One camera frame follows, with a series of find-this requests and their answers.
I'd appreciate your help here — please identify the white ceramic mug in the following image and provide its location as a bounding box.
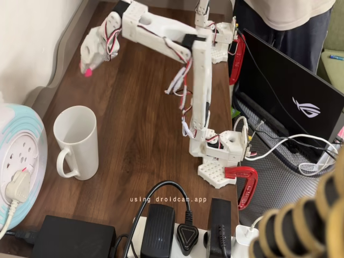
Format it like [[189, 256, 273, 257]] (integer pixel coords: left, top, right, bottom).
[[53, 105, 99, 181]]

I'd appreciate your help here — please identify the red c-clamp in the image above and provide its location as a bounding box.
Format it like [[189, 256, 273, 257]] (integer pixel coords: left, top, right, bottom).
[[228, 31, 247, 86], [224, 166, 259, 211]]

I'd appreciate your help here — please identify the black laptop power brick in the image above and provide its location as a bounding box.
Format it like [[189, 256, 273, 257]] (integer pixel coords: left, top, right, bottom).
[[5, 214, 117, 258]]

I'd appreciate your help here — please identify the ribbed black power adapter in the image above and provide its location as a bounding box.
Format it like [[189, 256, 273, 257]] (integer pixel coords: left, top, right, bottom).
[[140, 203, 176, 258]]

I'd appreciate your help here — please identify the black laptop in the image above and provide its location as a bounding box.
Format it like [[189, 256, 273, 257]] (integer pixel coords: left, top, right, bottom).
[[232, 27, 344, 165]]

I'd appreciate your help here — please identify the person in beige shirt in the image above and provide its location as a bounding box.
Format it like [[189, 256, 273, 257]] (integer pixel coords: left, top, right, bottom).
[[241, 0, 337, 75]]

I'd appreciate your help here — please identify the narrow black power adapter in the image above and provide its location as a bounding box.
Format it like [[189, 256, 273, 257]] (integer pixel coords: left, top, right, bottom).
[[207, 197, 232, 258]]

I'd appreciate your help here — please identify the white power strip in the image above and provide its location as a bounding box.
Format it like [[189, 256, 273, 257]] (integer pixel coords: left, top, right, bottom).
[[131, 214, 240, 258]]

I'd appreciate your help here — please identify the grey mesh mat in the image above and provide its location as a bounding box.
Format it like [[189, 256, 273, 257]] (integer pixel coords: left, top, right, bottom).
[[232, 101, 327, 225]]

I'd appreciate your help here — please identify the white usb charger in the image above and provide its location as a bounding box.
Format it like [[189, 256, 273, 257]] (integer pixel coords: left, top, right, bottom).
[[235, 224, 261, 258]]

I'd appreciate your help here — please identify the green cushion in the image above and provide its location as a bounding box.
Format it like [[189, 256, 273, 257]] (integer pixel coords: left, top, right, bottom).
[[316, 0, 344, 88]]

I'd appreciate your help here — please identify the gold black flexible tripod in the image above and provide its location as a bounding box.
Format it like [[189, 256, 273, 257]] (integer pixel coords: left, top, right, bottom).
[[247, 160, 344, 258]]

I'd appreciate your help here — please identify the white teal cable reel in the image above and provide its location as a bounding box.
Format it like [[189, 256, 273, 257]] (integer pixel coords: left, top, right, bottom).
[[0, 103, 49, 239]]

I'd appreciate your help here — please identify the white plug with cable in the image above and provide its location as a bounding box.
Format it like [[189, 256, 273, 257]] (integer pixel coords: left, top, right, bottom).
[[0, 168, 31, 237]]

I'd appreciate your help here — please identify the black triangular plug with cable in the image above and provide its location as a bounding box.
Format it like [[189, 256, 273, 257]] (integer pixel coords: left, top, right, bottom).
[[133, 180, 199, 256]]

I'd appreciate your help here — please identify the white cable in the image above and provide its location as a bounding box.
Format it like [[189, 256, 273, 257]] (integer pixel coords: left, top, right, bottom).
[[232, 115, 340, 178]]

